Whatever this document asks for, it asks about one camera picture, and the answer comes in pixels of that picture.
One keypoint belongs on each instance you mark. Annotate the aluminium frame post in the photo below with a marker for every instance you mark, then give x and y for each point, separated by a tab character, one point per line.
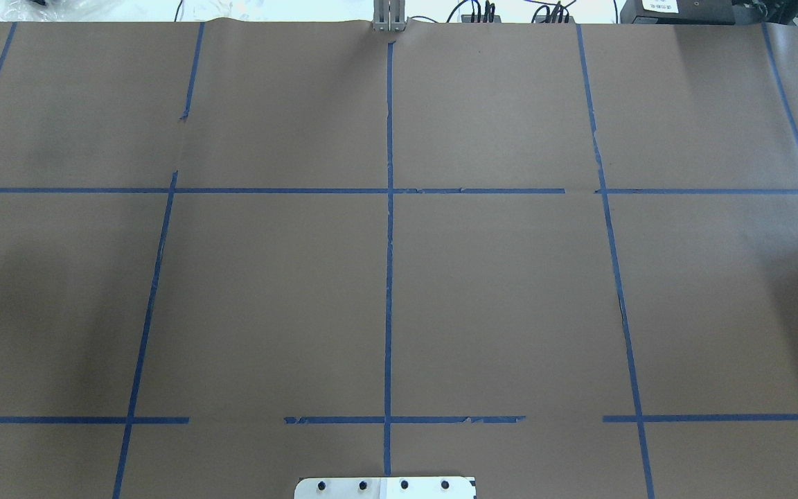
389	15

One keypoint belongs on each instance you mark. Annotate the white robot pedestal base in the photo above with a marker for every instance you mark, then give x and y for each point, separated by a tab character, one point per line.
387	487

